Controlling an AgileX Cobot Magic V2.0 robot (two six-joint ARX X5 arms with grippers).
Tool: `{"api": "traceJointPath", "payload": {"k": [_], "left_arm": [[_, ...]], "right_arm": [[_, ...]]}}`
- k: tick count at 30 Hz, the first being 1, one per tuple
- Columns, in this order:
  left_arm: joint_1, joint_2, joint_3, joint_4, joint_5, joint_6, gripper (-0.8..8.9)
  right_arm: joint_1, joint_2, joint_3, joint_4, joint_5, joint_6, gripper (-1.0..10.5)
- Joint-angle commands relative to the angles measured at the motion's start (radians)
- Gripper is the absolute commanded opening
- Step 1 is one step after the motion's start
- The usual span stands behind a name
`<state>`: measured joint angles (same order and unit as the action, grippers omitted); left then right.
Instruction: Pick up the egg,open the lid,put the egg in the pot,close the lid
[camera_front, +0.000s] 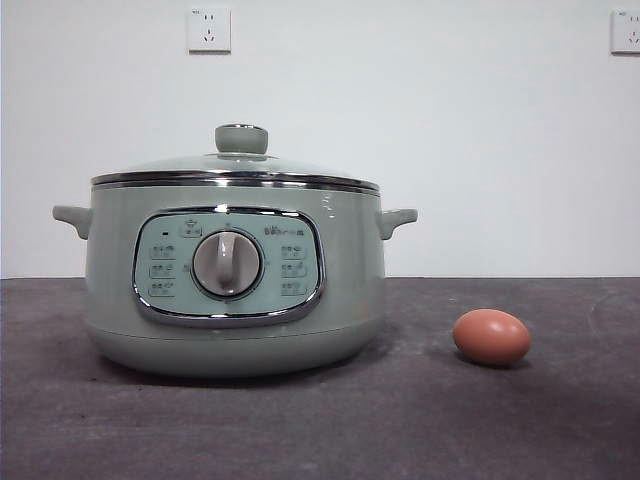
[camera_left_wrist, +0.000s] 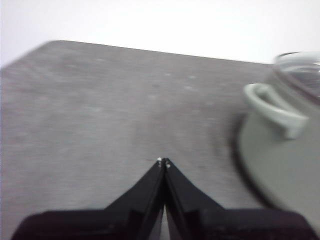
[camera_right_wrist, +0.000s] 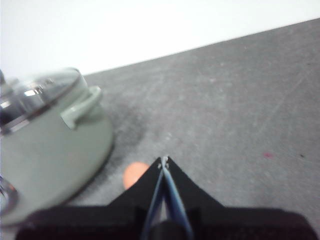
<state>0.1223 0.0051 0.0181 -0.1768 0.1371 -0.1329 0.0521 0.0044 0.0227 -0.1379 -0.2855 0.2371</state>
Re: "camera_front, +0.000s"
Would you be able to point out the glass lid with green knob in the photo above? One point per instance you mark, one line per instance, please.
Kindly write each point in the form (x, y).
(240, 139)

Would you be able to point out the brown egg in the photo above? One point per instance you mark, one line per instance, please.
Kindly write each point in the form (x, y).
(492, 337)

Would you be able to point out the green electric cooking pot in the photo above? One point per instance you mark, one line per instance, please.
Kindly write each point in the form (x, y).
(115, 260)

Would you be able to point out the white wall socket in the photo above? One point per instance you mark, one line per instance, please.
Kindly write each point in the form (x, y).
(209, 30)
(627, 32)

